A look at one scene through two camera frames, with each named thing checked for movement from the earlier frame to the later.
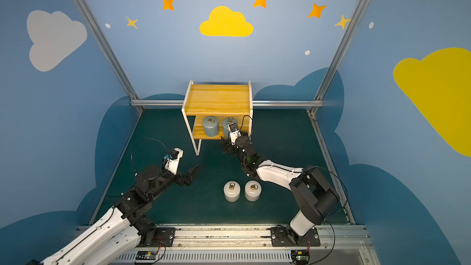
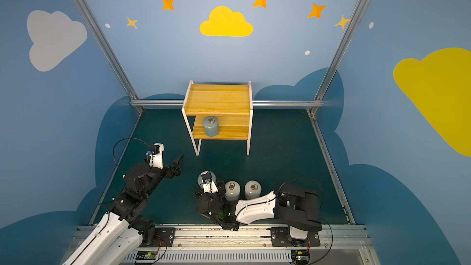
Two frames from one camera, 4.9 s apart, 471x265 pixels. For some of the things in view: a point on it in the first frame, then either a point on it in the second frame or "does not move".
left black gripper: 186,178 to 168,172
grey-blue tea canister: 211,124 does not move
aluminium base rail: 346,244 does not move
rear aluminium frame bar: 256,102 does not move
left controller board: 146,255 does not move
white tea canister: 252,191 does not move
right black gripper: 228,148 to 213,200
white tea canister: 232,190 does not move
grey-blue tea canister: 225,122 to 200,179
